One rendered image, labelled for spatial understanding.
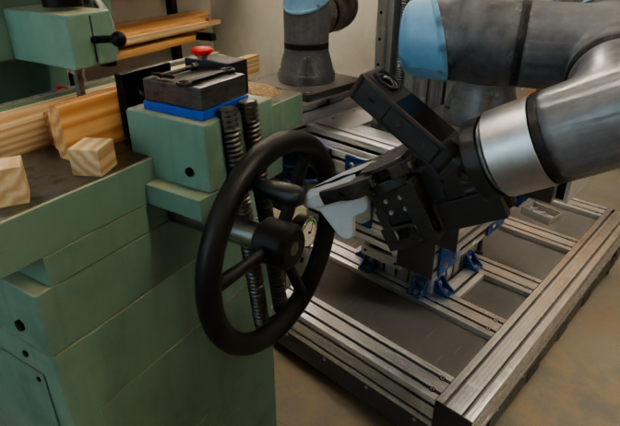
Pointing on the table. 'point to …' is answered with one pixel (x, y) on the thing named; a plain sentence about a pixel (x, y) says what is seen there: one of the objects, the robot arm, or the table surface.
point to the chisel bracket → (60, 36)
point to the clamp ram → (126, 89)
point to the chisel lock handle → (111, 39)
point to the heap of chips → (263, 89)
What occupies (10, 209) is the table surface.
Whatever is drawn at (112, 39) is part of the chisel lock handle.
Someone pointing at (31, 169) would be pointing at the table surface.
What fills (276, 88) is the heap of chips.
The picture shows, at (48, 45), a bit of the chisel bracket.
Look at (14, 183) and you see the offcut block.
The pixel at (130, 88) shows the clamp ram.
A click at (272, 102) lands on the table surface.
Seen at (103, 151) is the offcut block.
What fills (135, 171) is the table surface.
